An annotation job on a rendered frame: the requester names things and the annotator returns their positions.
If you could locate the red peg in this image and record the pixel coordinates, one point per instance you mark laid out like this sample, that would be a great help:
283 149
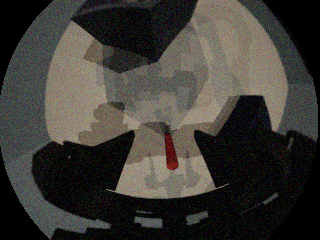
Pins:
170 153

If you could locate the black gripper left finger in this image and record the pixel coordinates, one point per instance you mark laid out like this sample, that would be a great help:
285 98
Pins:
106 159

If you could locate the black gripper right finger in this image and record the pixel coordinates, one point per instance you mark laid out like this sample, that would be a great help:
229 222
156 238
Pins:
222 158

